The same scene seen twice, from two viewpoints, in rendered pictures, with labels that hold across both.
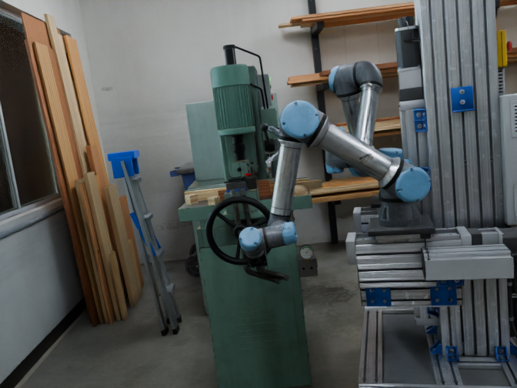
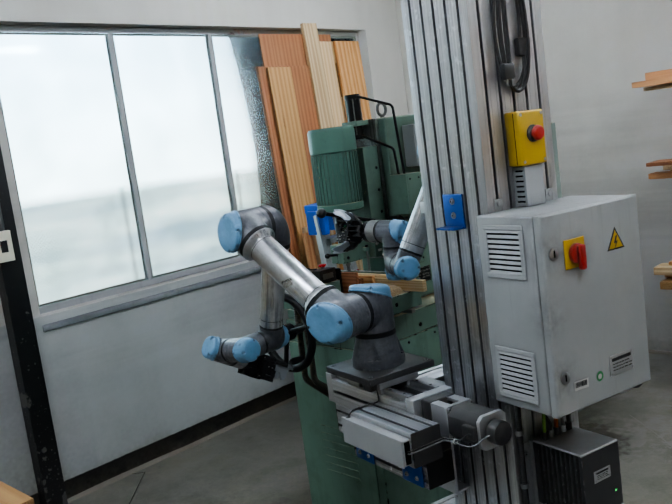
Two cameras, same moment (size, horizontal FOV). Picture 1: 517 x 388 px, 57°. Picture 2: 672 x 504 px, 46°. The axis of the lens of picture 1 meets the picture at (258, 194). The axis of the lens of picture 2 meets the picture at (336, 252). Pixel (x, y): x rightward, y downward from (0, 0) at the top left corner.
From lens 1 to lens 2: 1.94 m
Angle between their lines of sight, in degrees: 43
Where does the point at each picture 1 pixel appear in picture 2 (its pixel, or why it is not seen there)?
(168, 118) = not seen: hidden behind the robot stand
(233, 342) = (320, 458)
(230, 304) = (316, 413)
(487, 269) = (383, 447)
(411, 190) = (320, 330)
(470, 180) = (471, 325)
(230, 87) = (318, 156)
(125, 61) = not seen: hidden behind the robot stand
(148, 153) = not seen: hidden behind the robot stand
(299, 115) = (225, 229)
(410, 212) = (369, 354)
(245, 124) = (335, 201)
